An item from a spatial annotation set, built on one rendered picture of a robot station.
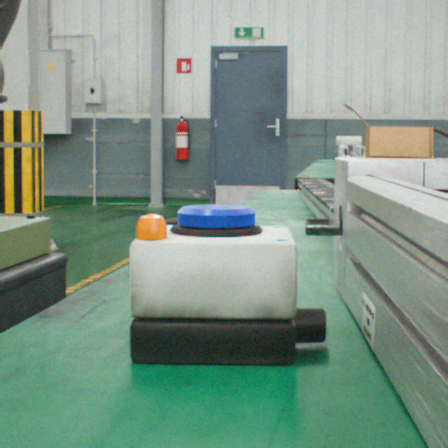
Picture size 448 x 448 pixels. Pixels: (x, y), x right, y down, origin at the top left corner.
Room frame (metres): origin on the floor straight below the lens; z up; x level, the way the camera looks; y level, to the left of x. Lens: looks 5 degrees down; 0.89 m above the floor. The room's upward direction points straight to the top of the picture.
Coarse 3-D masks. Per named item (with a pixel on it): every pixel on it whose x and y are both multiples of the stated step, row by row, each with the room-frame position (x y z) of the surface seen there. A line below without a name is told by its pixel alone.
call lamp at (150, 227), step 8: (144, 216) 0.42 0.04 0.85; (152, 216) 0.42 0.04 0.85; (160, 216) 0.42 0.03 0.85; (144, 224) 0.42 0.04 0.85; (152, 224) 0.42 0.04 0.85; (160, 224) 0.42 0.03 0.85; (136, 232) 0.42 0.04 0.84; (144, 232) 0.42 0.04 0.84; (152, 232) 0.42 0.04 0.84; (160, 232) 0.42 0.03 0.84
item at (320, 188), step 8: (304, 184) 1.45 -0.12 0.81; (312, 184) 1.46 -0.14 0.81; (320, 184) 1.46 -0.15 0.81; (328, 184) 1.46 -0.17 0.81; (312, 192) 1.25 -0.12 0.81; (320, 192) 1.24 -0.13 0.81; (328, 192) 1.24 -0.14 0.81; (320, 200) 1.11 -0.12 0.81; (328, 200) 1.07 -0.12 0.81; (328, 208) 0.99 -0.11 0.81
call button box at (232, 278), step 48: (144, 240) 0.42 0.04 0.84; (192, 240) 0.42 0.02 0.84; (240, 240) 0.42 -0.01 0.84; (288, 240) 0.42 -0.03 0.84; (144, 288) 0.41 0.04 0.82; (192, 288) 0.41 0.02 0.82; (240, 288) 0.41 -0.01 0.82; (288, 288) 0.41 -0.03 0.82; (144, 336) 0.41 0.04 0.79; (192, 336) 0.41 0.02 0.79; (240, 336) 0.41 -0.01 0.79; (288, 336) 0.41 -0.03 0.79
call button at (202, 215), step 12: (204, 204) 0.47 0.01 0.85; (216, 204) 0.46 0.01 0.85; (228, 204) 0.47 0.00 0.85; (180, 216) 0.44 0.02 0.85; (192, 216) 0.44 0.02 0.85; (204, 216) 0.43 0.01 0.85; (216, 216) 0.43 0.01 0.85; (228, 216) 0.43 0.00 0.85; (240, 216) 0.44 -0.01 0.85; (252, 216) 0.45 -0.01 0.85
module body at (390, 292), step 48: (384, 192) 0.42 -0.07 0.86; (432, 192) 0.39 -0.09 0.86; (384, 240) 0.41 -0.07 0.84; (432, 240) 0.30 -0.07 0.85; (384, 288) 0.47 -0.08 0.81; (432, 288) 0.30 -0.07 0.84; (384, 336) 0.40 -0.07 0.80; (432, 336) 0.29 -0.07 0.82; (432, 384) 0.29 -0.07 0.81; (432, 432) 0.29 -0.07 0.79
